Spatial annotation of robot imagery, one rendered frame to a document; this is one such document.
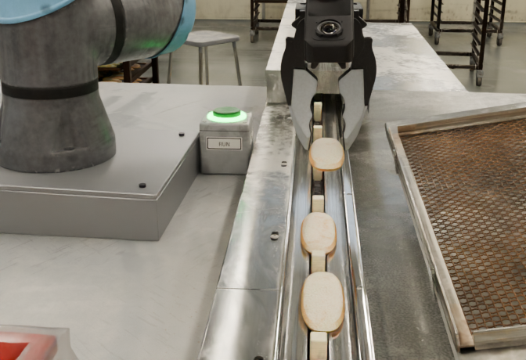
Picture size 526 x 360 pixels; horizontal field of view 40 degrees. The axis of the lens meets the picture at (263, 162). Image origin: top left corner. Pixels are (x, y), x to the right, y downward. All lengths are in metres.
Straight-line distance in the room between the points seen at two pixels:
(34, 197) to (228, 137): 0.29
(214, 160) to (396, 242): 0.31
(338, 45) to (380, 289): 0.24
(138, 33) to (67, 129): 0.15
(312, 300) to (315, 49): 0.22
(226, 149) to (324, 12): 0.37
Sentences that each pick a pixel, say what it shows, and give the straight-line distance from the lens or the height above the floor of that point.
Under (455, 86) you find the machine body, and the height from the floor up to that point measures 0.82.
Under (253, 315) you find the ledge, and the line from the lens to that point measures 0.60.
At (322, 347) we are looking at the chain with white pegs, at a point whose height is 0.86.
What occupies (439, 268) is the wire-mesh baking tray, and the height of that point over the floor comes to 0.89.
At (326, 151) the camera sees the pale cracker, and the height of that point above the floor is 0.93.
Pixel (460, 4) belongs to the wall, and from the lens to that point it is 7.95.
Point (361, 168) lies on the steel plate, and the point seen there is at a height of 0.82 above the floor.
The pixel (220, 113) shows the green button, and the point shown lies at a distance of 1.01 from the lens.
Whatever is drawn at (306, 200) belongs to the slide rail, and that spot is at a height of 0.85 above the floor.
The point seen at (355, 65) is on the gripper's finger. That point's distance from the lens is 0.76.
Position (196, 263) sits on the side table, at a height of 0.82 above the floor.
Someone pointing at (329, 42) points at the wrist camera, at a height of 1.06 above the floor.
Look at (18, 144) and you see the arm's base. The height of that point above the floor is 0.91.
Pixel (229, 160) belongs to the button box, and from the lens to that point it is 1.01.
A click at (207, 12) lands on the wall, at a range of 7.90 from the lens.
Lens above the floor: 1.18
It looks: 19 degrees down
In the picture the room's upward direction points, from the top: straight up
